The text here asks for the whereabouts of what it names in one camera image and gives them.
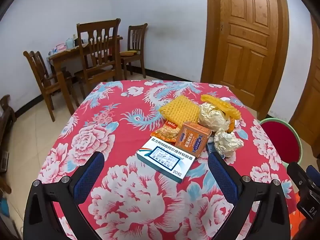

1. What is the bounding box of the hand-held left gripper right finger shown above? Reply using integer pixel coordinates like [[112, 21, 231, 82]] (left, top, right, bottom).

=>
[[207, 152, 290, 240]]

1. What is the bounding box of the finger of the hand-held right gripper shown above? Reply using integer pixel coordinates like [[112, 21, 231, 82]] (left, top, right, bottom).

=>
[[307, 165, 320, 183], [287, 162, 312, 193]]

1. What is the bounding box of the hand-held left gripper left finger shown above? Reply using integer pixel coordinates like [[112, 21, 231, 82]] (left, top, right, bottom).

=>
[[24, 151, 105, 240]]

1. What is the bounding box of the gold foil ball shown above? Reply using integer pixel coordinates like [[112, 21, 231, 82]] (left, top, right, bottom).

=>
[[213, 129, 244, 157], [199, 102, 230, 132]]

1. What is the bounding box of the red basin with green rim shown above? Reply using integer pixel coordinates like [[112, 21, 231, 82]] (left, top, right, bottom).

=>
[[259, 118, 303, 164]]

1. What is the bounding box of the orange medicine box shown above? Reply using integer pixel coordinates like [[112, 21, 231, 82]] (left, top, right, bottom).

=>
[[174, 121, 212, 158]]

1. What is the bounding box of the white and blue medicine box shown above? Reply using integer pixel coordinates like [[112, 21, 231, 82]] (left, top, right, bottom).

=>
[[136, 136, 196, 183]]

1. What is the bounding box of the curved yellow foam net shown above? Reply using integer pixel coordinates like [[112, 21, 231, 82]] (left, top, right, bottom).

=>
[[201, 94, 242, 120]]

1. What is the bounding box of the orange snack packet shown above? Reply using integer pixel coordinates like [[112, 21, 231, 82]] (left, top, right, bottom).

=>
[[153, 120, 181, 142]]

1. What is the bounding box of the red floral tablecloth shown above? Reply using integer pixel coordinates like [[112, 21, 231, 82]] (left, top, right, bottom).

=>
[[19, 80, 300, 240]]

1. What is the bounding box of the wooden panel door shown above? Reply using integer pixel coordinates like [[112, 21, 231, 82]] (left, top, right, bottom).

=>
[[290, 15, 320, 150], [201, 0, 290, 115]]

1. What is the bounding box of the wooden chair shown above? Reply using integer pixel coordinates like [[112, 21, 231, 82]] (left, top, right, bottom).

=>
[[0, 94, 17, 194], [23, 51, 75, 122], [120, 23, 148, 79], [74, 19, 125, 98]]

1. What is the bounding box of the wooden dining table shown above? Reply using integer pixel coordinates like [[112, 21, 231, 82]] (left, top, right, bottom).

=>
[[49, 36, 123, 115]]

